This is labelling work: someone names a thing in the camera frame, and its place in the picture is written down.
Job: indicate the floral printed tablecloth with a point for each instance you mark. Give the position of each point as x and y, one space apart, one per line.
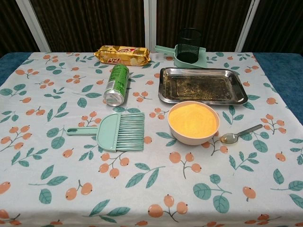
71 177

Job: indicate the pink bowl of yellow powder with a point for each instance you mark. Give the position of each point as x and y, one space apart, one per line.
193 123

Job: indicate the black mesh pen holder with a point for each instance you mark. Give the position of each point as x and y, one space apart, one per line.
188 47

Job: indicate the dark folding screen white frame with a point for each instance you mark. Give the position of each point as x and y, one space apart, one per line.
94 23

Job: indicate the stainless steel rectangular tray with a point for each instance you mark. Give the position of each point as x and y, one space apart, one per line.
201 87

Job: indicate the mint green hand brush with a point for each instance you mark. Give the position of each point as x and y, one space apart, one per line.
106 132

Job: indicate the green drink can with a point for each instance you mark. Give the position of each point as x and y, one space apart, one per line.
117 82

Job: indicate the black and silver spoon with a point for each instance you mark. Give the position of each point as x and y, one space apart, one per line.
228 138

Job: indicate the gold biscuit packet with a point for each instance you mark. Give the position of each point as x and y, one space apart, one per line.
123 55

